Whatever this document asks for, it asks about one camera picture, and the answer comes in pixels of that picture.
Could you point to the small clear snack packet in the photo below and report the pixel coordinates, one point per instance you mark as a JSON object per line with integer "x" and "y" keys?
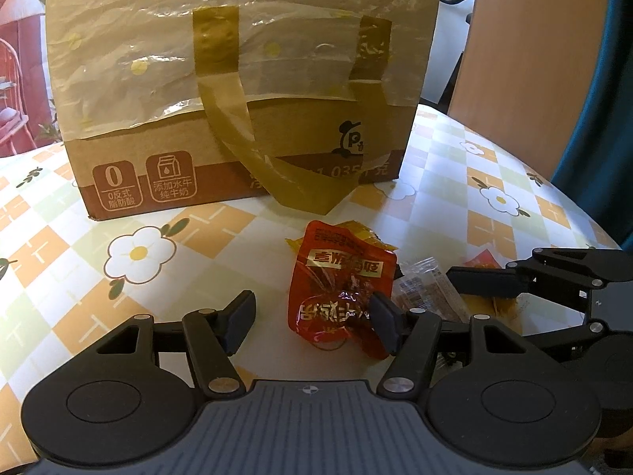
{"x": 425, "y": 287}

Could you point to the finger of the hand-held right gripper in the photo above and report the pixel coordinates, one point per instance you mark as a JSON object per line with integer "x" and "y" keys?
{"x": 489, "y": 281}
{"x": 564, "y": 339}

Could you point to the yellow snack packet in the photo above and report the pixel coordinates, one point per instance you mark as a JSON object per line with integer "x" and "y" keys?
{"x": 499, "y": 311}

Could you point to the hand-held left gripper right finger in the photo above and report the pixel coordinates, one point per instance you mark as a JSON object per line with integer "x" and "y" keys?
{"x": 388, "y": 324}

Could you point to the red snack packet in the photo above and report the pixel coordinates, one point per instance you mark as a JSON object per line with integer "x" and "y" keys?
{"x": 326, "y": 282}

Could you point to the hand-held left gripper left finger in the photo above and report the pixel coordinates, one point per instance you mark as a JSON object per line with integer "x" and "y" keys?
{"x": 240, "y": 319}

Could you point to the small red-orange packet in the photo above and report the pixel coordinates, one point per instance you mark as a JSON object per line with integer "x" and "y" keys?
{"x": 482, "y": 260}

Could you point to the teal curtain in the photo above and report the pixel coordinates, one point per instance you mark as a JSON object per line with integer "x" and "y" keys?
{"x": 608, "y": 133}

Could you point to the wooden panel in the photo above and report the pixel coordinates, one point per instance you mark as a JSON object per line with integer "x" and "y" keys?
{"x": 524, "y": 59}

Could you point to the plastic-lined cardboard box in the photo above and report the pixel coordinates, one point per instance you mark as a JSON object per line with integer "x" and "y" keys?
{"x": 148, "y": 59}

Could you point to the checked floral tablecloth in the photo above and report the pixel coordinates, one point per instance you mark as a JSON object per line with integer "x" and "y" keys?
{"x": 148, "y": 307}

